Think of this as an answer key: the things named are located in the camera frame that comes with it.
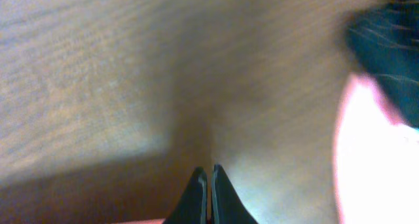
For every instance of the orange red t-shirt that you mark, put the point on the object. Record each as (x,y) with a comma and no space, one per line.
(151,221)

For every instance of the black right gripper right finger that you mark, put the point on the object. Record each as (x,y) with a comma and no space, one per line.
(227,207)

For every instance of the light salmon pink shirt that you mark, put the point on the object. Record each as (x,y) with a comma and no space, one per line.
(375,157)

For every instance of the black patterned shirt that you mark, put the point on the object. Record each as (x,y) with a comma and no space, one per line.
(384,40)

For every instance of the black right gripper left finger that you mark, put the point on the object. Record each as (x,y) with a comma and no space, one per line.
(192,206)

